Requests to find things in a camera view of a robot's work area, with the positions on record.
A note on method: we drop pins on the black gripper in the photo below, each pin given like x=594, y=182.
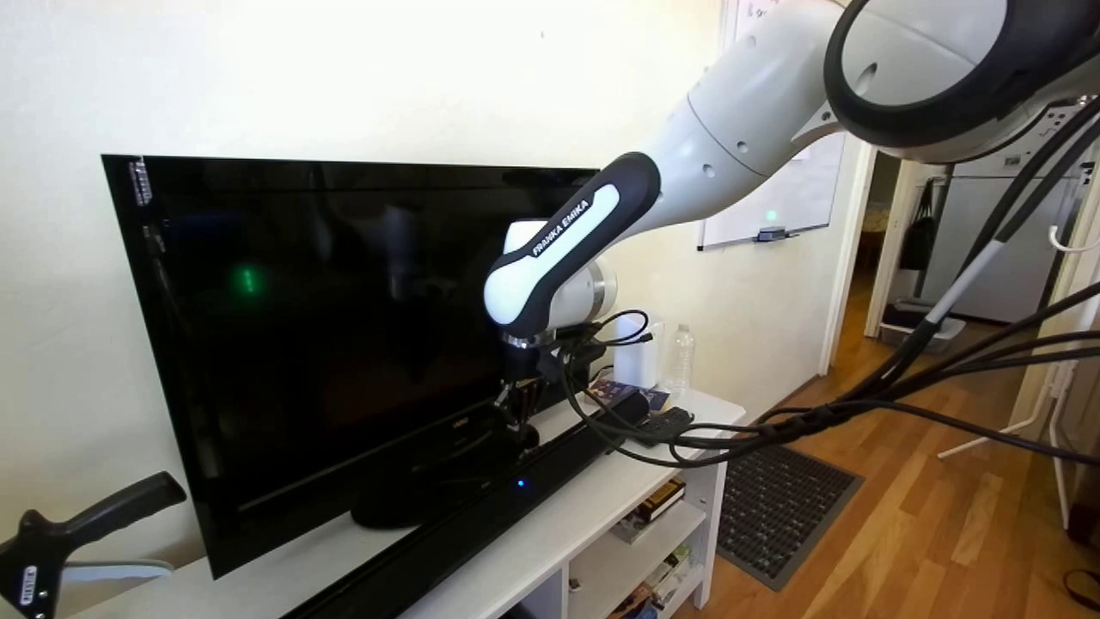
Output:
x=553, y=362

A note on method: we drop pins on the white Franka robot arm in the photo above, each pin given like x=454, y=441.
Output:
x=744, y=116

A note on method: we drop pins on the blue paperback book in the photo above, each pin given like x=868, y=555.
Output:
x=627, y=396

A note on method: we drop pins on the white television cabinet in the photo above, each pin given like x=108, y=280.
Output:
x=571, y=517

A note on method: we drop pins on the long black soundbar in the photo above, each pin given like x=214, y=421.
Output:
x=458, y=535

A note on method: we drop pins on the white ribbed container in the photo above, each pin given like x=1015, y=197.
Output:
x=639, y=347

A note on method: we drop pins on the black remote control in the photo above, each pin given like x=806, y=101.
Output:
x=670, y=423

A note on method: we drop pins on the stack of books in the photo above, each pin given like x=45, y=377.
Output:
x=651, y=504

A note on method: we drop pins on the clear plastic bottle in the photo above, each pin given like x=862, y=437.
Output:
x=684, y=362

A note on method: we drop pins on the black flat screen television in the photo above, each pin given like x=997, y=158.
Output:
x=321, y=344

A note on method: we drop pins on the black floor mat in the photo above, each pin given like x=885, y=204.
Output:
x=787, y=511

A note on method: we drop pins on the blue whiteboard marker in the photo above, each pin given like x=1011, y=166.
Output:
x=772, y=234

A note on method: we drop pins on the white wall whiteboard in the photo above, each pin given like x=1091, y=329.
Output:
x=792, y=191

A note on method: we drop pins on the white stand frame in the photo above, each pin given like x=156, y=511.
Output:
x=1059, y=484

